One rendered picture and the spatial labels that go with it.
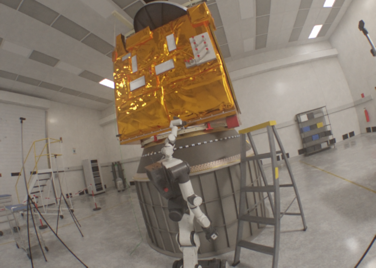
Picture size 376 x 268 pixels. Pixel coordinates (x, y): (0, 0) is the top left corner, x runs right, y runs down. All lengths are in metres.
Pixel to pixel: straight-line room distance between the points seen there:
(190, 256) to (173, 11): 3.68
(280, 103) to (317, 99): 2.01
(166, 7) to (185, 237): 3.56
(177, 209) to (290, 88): 7.55
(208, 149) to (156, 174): 1.00
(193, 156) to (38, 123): 8.15
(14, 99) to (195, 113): 8.10
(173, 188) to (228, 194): 0.95
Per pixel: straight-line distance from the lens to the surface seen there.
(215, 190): 2.04
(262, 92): 7.91
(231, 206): 2.19
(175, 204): 1.42
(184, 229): 1.58
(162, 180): 1.31
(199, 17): 2.76
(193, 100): 2.21
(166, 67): 2.60
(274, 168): 1.55
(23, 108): 9.14
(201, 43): 2.49
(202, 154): 2.06
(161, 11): 3.51
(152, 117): 2.46
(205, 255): 2.35
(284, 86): 8.19
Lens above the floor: 1.41
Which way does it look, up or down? 9 degrees up
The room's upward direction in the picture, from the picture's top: 12 degrees counter-clockwise
